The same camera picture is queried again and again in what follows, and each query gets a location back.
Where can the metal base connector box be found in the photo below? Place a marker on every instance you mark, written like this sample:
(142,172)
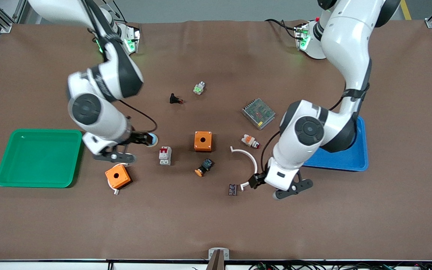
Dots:
(132,39)
(301,37)

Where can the yellow floor tape strip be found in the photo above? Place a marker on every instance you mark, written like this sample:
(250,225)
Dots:
(406,10)

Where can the brown table mat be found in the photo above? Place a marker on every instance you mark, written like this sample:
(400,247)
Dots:
(201,217)

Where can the metal mesh power supply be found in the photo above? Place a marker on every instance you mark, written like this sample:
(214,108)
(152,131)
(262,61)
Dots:
(258,113)

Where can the green plastic tray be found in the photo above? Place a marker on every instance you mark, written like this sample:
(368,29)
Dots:
(32,161)

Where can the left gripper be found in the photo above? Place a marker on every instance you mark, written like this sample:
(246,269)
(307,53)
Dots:
(255,180)

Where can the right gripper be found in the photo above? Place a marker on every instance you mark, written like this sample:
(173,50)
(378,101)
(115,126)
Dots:
(138,137)

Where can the orange button box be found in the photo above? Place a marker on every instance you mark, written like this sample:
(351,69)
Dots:
(118,176)
(203,141)

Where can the green white push button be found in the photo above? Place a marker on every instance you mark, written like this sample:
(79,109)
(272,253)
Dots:
(199,88)

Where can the black cylindrical capacitor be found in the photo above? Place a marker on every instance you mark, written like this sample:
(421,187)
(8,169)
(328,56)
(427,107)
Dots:
(233,189)

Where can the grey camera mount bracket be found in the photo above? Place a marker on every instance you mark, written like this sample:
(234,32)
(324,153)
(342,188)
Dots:
(218,253)

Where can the blue plastic tray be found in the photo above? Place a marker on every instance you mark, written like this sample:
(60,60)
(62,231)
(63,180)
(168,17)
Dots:
(351,159)

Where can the orange black emergency button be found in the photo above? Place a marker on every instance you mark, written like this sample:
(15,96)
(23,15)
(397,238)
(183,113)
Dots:
(204,167)

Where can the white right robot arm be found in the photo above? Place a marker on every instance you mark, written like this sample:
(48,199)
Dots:
(99,112)

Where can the white red indicator switch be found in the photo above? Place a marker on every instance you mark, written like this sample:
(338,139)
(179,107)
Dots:
(249,141)

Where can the white red circuit breaker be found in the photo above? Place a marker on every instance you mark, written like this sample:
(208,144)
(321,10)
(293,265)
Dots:
(165,155)

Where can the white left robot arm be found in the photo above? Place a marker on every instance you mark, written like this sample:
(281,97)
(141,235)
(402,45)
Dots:
(351,56)

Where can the small black red switch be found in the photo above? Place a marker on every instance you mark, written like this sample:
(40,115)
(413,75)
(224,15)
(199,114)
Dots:
(174,99)

